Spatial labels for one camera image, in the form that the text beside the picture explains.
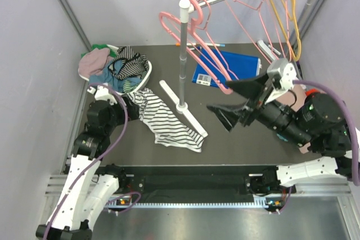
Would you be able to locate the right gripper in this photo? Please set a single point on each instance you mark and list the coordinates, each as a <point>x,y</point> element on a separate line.
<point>229,115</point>

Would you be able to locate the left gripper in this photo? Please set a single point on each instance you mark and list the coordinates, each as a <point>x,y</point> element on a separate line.
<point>132,110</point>

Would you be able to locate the black white striped tank top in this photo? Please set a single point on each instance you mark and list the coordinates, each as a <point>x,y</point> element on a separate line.
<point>166,127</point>

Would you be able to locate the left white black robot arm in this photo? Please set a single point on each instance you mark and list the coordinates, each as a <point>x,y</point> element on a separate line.
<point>90,186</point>

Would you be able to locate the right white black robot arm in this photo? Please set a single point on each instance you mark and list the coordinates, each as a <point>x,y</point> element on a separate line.
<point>322,125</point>

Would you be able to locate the yellow plastic hanger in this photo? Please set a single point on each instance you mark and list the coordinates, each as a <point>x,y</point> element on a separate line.
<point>279,21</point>

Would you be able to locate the white laundry basket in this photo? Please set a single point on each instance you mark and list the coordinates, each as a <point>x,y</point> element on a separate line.
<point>144,80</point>

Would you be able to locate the blue garment in basket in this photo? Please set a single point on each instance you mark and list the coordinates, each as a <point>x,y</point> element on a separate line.
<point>108,77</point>

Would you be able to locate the blue folder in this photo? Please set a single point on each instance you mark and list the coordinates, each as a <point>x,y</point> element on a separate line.
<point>240,67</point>

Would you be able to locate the dark striped garment in basket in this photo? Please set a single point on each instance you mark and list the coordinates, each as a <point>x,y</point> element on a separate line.
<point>128,64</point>

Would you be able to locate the brown cardboard sheet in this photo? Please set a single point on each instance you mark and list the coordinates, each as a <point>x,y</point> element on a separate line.
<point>295,98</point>

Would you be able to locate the teal headphones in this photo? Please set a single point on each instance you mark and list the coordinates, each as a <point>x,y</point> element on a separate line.
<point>282,138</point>

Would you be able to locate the pink garment in basket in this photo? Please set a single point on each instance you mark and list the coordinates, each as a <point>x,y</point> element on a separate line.
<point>94,62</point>

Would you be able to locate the green garment in basket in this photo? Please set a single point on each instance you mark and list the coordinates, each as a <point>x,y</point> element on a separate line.
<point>98,47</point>

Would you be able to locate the red small box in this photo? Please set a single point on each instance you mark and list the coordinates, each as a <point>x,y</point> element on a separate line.
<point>311,92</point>

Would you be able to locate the white marker pen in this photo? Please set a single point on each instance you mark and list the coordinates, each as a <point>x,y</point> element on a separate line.
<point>208,44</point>

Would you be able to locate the white garment rack stand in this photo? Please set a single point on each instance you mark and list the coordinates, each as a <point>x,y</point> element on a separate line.
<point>179,100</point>

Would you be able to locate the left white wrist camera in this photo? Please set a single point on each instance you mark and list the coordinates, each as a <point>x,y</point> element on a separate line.
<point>102,94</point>

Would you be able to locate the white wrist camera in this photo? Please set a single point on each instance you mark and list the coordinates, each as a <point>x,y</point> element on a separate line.
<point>102,94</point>
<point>282,73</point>

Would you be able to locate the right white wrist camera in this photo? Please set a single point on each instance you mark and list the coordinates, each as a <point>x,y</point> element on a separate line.
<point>282,73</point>

